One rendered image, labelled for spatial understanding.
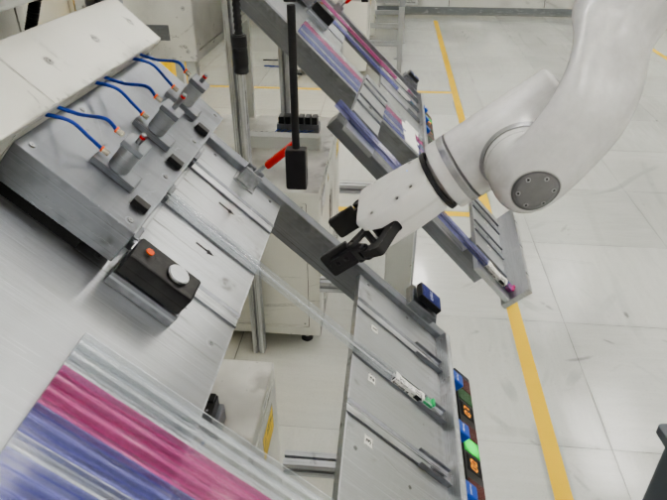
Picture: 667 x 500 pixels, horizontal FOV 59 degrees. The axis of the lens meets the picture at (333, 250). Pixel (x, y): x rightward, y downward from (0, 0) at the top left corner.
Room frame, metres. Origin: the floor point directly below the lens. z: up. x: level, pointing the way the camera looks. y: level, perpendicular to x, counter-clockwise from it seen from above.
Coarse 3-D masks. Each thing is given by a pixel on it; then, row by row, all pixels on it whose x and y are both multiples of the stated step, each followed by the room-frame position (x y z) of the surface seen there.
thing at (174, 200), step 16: (176, 208) 0.66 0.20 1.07; (192, 208) 0.67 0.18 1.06; (208, 224) 0.66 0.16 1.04; (224, 240) 0.66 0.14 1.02; (240, 256) 0.65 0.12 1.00; (256, 272) 0.65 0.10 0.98; (272, 272) 0.66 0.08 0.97; (288, 288) 0.65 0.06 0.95; (304, 304) 0.65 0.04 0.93; (320, 320) 0.64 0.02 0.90; (336, 336) 0.64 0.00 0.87; (352, 336) 0.65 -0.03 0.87; (368, 352) 0.64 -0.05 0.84; (384, 368) 0.64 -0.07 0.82
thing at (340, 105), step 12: (336, 108) 1.01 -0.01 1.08; (348, 108) 1.02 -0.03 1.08; (348, 120) 1.01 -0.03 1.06; (360, 132) 1.01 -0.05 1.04; (372, 144) 1.00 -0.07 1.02; (384, 156) 1.00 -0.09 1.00; (396, 168) 1.00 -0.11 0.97; (444, 216) 0.98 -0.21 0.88; (456, 228) 0.98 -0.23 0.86; (468, 240) 0.98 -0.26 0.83; (480, 252) 0.98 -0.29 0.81; (504, 288) 0.96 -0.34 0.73
